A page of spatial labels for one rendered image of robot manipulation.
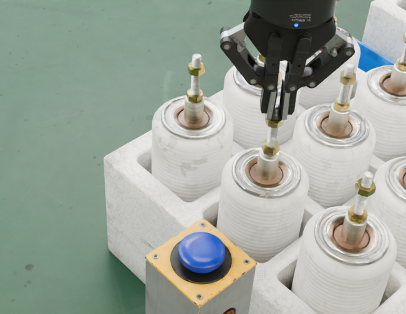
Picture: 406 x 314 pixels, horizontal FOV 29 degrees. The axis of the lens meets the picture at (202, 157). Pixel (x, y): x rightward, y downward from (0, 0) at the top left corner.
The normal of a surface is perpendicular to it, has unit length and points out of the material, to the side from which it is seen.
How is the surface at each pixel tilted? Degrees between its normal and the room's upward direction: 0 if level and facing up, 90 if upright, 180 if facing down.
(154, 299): 90
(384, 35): 90
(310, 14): 90
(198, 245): 0
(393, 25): 90
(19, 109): 0
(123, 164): 0
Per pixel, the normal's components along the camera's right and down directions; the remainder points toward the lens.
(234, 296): 0.68, 0.53
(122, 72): 0.05, -0.72
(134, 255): -0.73, 0.45
